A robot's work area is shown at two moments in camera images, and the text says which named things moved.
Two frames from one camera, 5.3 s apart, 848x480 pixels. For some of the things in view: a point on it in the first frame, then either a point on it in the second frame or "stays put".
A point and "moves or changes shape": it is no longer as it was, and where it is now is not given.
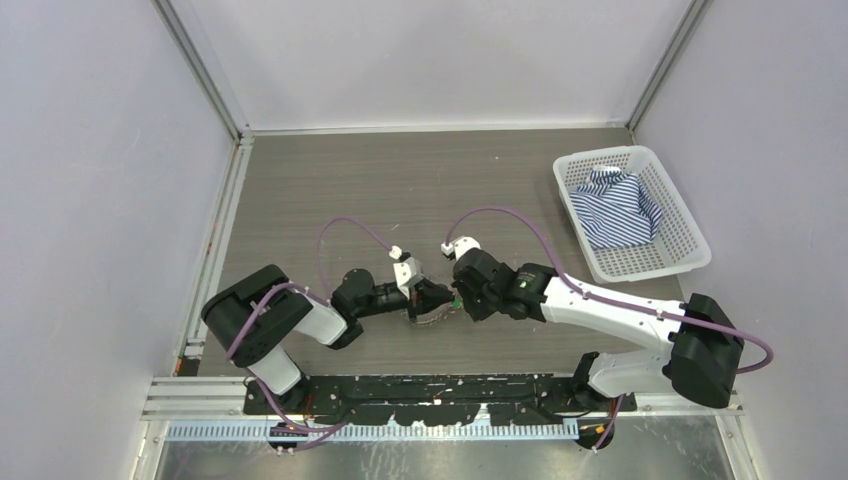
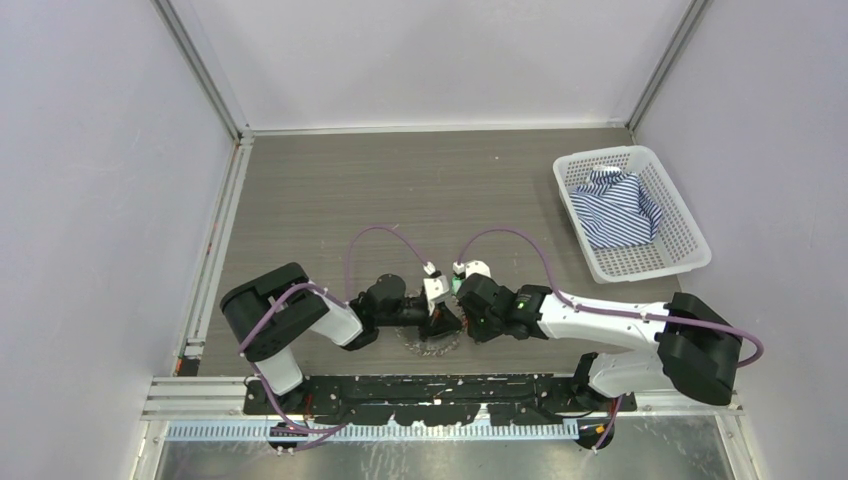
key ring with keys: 434,314 moves or changes shape
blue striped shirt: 616,210 stays put
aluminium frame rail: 188,395 stays put
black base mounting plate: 432,399 stays put
